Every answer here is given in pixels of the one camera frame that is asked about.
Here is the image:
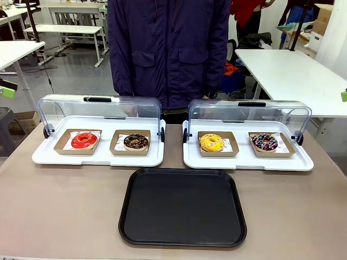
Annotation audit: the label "clear dome lid black handle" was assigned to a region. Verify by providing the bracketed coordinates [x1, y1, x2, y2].
[188, 99, 312, 145]
[36, 94, 163, 137]

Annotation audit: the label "large white table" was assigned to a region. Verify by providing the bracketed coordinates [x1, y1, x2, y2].
[234, 48, 347, 119]

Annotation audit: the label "yellow glazed sprinkled donut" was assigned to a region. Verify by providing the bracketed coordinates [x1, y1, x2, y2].
[200, 133, 224, 152]

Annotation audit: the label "person right hand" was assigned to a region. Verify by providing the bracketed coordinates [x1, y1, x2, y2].
[121, 103, 139, 116]

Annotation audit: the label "white long workbench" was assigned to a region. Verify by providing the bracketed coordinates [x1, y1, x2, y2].
[37, 2, 109, 28]

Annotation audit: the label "person in blue clothes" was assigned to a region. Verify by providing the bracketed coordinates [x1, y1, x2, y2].
[278, 0, 317, 49]

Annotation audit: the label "red glazed donut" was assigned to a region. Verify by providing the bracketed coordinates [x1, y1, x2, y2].
[71, 133, 98, 150]

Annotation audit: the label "person torso navy jacket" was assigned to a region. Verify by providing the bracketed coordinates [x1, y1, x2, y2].
[107, 0, 231, 125]

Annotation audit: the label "white storage box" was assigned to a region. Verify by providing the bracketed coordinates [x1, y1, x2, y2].
[308, 31, 326, 58]

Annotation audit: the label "black clamp pole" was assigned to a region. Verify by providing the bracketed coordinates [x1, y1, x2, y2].
[25, 0, 46, 44]
[288, 0, 309, 52]

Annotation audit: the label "white metal-frame table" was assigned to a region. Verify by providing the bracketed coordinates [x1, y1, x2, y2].
[23, 24, 106, 68]

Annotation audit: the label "black floor cable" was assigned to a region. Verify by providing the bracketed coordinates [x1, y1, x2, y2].
[23, 50, 59, 94]

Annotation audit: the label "white display tray base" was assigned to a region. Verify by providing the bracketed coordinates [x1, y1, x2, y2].
[31, 115, 165, 167]
[182, 119, 314, 171]

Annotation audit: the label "orange cloth bag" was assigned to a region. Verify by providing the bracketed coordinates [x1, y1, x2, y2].
[224, 62, 242, 79]

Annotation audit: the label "grey plastic stool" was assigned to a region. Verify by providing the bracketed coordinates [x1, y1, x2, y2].
[0, 106, 20, 157]

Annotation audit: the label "white table grey leg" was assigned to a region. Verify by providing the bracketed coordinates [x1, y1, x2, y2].
[0, 40, 46, 99]

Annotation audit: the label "dark donut colourful sprinkles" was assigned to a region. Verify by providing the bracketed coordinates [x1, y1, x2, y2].
[251, 133, 278, 152]

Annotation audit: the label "black plastic serving tray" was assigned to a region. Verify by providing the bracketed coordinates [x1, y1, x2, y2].
[118, 167, 248, 248]

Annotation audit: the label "person left forearm navy sleeve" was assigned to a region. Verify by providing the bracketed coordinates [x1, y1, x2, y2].
[206, 40, 231, 96]

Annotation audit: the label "person right forearm navy sleeve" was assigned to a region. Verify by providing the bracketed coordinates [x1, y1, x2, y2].
[108, 45, 137, 96]

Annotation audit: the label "blue basket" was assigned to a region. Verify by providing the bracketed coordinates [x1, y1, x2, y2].
[220, 70, 247, 94]

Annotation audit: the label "brown cardboard donut box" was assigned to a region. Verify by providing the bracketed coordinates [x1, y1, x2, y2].
[109, 129, 151, 157]
[53, 128, 103, 155]
[248, 132, 296, 159]
[197, 131, 240, 158]

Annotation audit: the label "black bag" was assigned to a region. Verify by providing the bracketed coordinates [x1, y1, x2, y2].
[237, 31, 273, 50]

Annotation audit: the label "chocolate donut with nut crumbs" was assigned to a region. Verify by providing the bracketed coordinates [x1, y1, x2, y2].
[123, 134, 150, 151]

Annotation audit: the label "person in red top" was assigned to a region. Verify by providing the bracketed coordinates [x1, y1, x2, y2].
[230, 0, 276, 29]

